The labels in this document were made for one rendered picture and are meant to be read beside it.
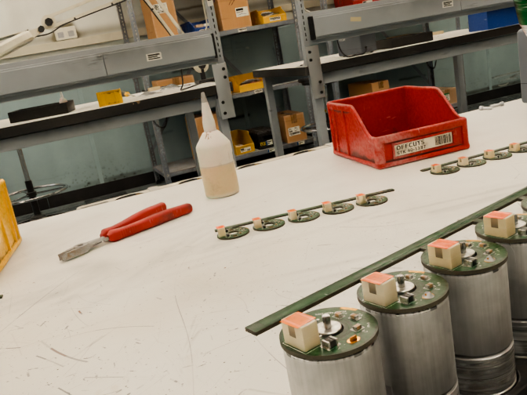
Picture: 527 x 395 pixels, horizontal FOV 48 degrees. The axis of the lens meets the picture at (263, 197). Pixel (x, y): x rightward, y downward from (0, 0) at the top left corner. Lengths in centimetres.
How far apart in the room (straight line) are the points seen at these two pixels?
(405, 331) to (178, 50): 240
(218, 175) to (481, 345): 41
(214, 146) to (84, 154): 408
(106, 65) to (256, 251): 211
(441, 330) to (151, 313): 21
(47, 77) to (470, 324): 234
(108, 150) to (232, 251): 424
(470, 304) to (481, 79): 588
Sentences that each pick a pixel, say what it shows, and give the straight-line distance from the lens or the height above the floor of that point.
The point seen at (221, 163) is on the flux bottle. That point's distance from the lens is 57.
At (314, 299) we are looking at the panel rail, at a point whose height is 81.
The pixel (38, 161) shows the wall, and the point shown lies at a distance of 462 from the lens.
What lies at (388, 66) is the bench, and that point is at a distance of 301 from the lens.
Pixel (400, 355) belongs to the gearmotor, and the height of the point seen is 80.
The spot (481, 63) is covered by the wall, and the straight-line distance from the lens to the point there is 605.
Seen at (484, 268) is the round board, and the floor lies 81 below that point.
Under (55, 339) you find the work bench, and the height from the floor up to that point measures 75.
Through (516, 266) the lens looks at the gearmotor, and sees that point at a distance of 21.
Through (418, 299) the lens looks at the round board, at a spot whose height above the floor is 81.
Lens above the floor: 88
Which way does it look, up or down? 14 degrees down
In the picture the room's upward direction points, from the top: 10 degrees counter-clockwise
